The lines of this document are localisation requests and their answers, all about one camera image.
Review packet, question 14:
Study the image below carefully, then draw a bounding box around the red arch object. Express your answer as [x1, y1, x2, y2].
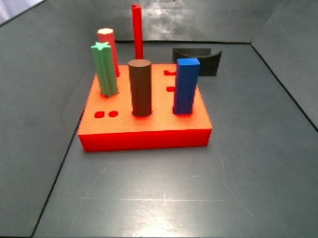
[132, 4, 144, 60]

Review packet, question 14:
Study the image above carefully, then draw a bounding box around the red peg board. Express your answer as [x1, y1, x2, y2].
[79, 64, 212, 152]

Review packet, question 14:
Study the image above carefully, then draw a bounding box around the black arch holder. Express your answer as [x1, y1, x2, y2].
[172, 47, 222, 76]

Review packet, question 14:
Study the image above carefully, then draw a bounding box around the brown round peg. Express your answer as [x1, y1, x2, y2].
[128, 59, 151, 117]

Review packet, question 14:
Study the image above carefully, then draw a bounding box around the blue square peg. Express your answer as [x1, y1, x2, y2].
[172, 58, 200, 114]

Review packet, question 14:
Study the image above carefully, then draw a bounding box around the green star peg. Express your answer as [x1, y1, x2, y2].
[91, 42, 118, 97]

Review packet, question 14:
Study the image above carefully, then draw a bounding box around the pink hexagon peg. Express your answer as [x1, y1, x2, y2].
[97, 28, 120, 76]

